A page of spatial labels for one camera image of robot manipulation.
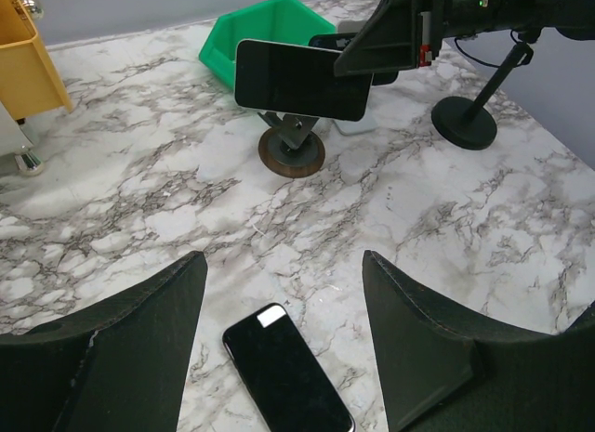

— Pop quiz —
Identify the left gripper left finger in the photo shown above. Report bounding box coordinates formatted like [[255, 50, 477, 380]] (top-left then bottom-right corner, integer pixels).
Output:
[[1, 251, 207, 431]]

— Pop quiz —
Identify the black phone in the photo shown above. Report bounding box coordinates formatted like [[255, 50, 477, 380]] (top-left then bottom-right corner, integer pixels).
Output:
[[222, 303, 356, 432]]

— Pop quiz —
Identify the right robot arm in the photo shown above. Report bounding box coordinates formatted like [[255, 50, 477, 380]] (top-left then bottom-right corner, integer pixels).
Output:
[[334, 0, 594, 76]]

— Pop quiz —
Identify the round wooden base stand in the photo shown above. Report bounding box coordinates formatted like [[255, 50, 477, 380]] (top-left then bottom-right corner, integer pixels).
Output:
[[258, 111, 325, 179]]

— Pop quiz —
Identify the black phone stand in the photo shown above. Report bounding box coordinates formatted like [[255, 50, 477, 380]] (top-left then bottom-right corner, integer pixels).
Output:
[[431, 42, 534, 151]]

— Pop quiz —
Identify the phone on wooden stand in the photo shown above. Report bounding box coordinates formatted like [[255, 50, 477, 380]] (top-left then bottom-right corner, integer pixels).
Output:
[[234, 39, 372, 122]]

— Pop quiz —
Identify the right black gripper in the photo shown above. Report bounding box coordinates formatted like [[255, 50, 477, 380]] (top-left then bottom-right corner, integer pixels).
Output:
[[333, 0, 508, 78]]

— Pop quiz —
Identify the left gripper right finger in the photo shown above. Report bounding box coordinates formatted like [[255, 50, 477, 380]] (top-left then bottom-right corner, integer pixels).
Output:
[[363, 251, 594, 431]]

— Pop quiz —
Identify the orange drawer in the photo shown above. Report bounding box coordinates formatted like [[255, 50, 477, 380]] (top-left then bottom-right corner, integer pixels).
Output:
[[1, 0, 73, 120]]

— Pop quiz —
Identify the silver phone stand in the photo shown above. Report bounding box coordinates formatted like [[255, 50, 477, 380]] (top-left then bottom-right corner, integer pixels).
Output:
[[334, 20, 377, 136]]

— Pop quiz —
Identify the green plastic bin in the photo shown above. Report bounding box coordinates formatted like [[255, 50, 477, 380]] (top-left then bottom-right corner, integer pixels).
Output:
[[198, 0, 336, 89]]

